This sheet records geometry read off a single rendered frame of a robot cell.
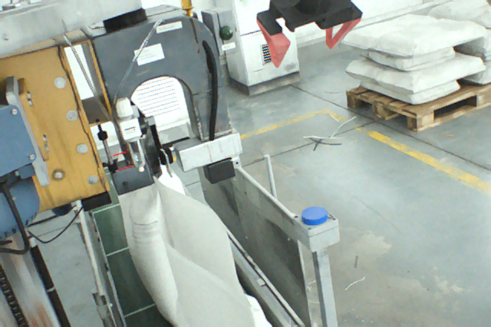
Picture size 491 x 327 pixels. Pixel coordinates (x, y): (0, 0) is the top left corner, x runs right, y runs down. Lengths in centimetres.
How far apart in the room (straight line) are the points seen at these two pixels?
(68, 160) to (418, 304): 157
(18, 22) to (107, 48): 20
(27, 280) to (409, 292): 155
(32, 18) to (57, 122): 24
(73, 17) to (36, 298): 65
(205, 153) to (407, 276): 143
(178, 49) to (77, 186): 35
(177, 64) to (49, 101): 26
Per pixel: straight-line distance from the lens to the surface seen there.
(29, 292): 129
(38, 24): 93
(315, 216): 120
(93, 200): 114
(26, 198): 94
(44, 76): 106
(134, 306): 187
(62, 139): 109
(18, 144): 83
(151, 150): 114
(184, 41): 108
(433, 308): 224
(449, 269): 244
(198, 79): 110
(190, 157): 114
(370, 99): 407
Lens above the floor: 148
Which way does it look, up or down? 24 degrees down
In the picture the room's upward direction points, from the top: 11 degrees counter-clockwise
